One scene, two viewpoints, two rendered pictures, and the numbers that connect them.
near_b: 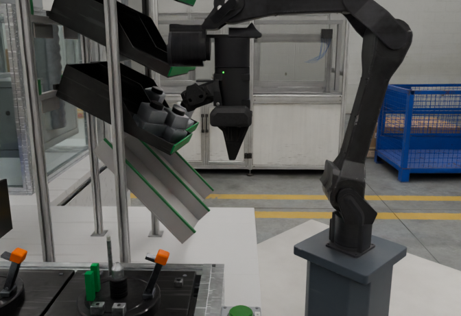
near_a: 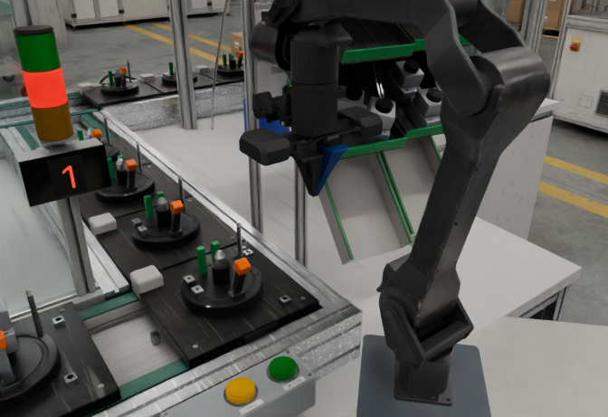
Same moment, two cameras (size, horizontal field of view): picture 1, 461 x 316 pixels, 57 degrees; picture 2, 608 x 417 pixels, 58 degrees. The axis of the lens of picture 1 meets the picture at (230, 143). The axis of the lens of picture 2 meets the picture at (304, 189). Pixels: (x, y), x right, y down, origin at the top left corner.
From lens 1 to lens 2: 0.61 m
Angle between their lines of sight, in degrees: 51
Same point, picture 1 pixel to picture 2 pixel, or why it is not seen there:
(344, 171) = (398, 275)
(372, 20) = (434, 54)
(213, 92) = (280, 108)
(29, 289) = (199, 239)
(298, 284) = not seen: hidden behind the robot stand
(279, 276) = not seen: hidden behind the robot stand
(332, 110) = not seen: outside the picture
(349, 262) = (376, 395)
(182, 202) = (390, 218)
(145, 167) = (365, 161)
